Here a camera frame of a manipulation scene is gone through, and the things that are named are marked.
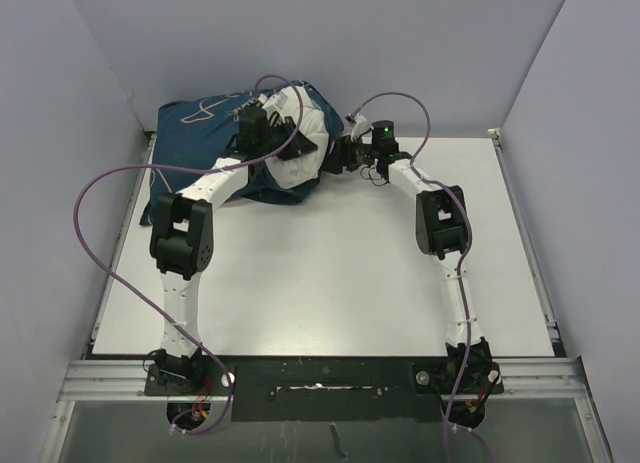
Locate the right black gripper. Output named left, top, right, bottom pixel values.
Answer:
left=319, top=131, right=380, bottom=174

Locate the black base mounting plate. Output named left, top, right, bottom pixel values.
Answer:
left=144, top=357, right=504, bottom=426

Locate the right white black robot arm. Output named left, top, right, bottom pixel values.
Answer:
left=322, top=114, right=495, bottom=392

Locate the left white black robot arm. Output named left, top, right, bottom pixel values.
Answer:
left=150, top=103, right=318, bottom=394

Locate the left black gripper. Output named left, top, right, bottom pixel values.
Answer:
left=257, top=116, right=316, bottom=160

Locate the white pillow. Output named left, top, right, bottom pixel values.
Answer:
left=258, top=85, right=330, bottom=189

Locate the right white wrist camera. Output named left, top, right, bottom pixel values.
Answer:
left=345, top=113, right=372, bottom=141

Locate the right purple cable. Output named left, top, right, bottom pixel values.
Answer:
left=344, top=91, right=499, bottom=463

